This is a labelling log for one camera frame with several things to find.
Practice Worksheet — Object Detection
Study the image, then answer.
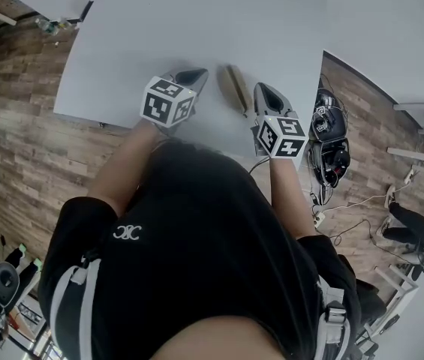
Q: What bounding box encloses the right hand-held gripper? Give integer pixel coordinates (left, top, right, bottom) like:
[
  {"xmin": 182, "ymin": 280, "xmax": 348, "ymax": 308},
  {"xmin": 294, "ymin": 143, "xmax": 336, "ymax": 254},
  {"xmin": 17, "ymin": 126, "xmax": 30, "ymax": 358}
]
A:
[{"xmin": 249, "ymin": 82, "xmax": 308, "ymax": 161}]

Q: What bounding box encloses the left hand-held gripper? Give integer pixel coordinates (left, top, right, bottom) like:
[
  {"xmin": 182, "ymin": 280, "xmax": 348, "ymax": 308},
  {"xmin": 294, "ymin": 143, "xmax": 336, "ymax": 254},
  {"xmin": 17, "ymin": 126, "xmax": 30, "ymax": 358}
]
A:
[{"xmin": 139, "ymin": 67, "xmax": 209, "ymax": 129}]

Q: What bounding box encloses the person's right forearm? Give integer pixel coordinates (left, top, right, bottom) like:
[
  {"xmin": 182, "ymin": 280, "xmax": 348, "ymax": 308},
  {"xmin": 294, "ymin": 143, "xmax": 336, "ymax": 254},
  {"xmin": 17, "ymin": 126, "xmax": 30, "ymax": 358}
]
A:
[{"xmin": 269, "ymin": 156, "xmax": 316, "ymax": 239}]

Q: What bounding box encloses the person's left forearm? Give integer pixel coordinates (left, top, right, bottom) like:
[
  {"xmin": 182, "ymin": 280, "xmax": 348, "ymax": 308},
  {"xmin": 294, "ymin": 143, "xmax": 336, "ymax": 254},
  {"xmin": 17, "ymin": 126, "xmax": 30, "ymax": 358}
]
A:
[{"xmin": 86, "ymin": 120, "xmax": 168, "ymax": 218}]

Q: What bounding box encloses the person's black t-shirt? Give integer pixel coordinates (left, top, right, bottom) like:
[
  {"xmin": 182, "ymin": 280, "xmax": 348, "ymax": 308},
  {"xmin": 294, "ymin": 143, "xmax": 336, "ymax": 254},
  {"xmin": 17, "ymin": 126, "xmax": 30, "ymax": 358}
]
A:
[{"xmin": 38, "ymin": 139, "xmax": 363, "ymax": 360}]

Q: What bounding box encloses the clear plastic bottle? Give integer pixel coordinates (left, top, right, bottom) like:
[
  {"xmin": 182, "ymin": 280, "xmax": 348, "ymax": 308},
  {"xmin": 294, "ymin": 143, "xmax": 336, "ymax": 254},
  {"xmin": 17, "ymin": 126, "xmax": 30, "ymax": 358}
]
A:
[{"xmin": 34, "ymin": 17, "xmax": 61, "ymax": 37}]

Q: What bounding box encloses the person's face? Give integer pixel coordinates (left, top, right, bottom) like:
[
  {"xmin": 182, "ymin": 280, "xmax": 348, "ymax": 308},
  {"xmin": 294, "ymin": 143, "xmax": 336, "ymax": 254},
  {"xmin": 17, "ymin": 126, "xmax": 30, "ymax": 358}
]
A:
[{"xmin": 154, "ymin": 314, "xmax": 286, "ymax": 360}]

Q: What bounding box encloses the black floor cable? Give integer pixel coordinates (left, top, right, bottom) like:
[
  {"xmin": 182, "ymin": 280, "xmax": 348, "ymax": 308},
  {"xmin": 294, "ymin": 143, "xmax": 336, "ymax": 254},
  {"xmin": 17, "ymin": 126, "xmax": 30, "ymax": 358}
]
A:
[{"xmin": 326, "ymin": 217, "xmax": 376, "ymax": 247}]

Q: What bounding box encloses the white metal table frame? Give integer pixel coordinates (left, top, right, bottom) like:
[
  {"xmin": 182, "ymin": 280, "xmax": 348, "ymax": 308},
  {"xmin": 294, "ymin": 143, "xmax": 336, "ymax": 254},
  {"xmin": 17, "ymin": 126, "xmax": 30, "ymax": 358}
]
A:
[
  {"xmin": 386, "ymin": 100, "xmax": 424, "ymax": 182},
  {"xmin": 361, "ymin": 263, "xmax": 421, "ymax": 347}
]

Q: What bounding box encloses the grey white harness strap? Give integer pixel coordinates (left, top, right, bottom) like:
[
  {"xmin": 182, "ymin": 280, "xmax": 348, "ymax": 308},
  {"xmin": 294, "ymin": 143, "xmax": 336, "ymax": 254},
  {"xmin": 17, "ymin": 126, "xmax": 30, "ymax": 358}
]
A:
[
  {"xmin": 315, "ymin": 274, "xmax": 352, "ymax": 360},
  {"xmin": 51, "ymin": 256, "xmax": 103, "ymax": 360}
]

